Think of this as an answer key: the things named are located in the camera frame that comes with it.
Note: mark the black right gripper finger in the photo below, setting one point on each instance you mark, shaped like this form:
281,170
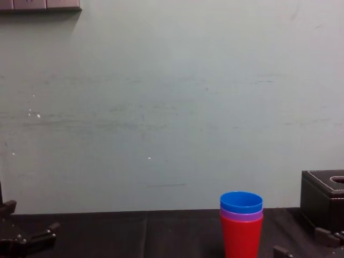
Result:
326,236
282,252

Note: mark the red plastic cup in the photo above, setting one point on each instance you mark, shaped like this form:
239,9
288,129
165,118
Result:
241,239

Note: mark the black table cloth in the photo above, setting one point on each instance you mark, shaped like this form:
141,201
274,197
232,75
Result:
134,236

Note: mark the purple plastic cup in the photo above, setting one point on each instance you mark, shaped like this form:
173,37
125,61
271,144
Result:
228,215

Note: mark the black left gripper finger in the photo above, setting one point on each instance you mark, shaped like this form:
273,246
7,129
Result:
9,208
44,235

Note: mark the dark wall-mounted frame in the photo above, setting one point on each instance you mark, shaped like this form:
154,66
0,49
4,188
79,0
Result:
40,4

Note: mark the blue plastic cup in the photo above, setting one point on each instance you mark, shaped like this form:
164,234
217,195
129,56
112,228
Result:
240,202

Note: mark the black leather tissue box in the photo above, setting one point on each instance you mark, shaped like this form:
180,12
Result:
319,204

